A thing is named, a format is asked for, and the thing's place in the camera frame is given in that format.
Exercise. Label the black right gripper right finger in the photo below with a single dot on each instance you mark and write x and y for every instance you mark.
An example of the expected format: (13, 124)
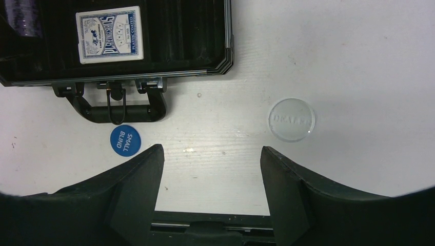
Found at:
(307, 208)

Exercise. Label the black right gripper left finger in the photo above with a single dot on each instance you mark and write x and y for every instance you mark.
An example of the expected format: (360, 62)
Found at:
(113, 208)

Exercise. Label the blue round dealer button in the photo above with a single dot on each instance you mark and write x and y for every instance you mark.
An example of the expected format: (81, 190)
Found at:
(125, 140)

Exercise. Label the clear round plastic disc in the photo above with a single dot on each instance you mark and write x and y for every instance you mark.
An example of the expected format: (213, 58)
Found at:
(291, 120)

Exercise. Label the blue playing card deck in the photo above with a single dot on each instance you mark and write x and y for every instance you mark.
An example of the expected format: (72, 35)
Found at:
(110, 35)

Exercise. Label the black foam-lined carry case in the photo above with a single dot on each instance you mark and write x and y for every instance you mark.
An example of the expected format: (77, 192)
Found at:
(181, 38)

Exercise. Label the black robot base mount plate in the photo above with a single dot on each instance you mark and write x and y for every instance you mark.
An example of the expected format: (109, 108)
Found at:
(182, 228)

